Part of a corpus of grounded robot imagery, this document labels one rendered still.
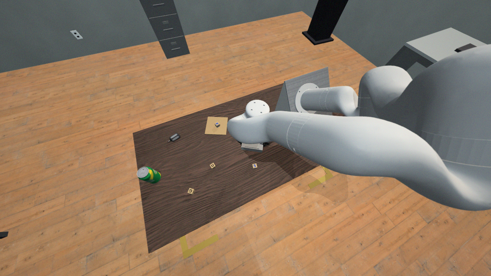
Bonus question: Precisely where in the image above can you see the tan square mat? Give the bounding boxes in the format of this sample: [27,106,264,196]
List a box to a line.
[205,117,228,135]

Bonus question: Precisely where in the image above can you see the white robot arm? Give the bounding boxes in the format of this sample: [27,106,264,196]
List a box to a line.
[227,44,491,211]

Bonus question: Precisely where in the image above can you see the green drink can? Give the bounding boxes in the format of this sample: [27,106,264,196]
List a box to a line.
[137,167,161,184]

